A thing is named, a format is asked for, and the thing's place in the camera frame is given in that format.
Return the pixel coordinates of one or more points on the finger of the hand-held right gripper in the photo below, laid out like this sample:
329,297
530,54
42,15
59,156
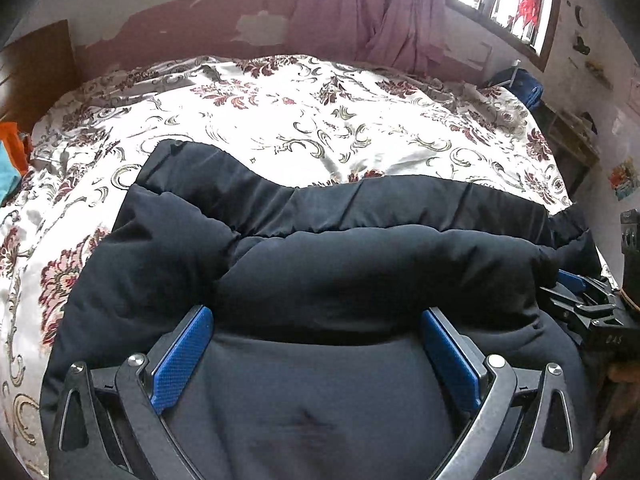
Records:
562,305
572,280

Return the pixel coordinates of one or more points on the group of colourful wall stickers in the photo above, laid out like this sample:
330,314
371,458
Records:
625,180

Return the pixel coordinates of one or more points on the wooden headboard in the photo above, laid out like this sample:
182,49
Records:
35,70

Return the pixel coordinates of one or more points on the orange cloth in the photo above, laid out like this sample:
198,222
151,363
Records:
12,142

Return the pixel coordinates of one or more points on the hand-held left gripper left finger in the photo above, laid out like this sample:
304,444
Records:
182,360

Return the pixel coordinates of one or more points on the wooden bedside desk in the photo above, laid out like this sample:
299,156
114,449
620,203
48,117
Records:
570,145

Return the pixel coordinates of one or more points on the mauve curtain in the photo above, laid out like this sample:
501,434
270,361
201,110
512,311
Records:
370,15

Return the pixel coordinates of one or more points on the blue bag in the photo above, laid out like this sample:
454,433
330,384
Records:
522,85

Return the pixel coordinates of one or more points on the teal cloth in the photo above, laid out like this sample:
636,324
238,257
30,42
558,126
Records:
7,175

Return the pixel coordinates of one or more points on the dark navy padded jacket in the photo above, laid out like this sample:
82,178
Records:
320,290

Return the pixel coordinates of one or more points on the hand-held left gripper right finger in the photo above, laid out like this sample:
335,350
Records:
450,360

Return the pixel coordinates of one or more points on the floral bedspread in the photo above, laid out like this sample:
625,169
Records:
320,110

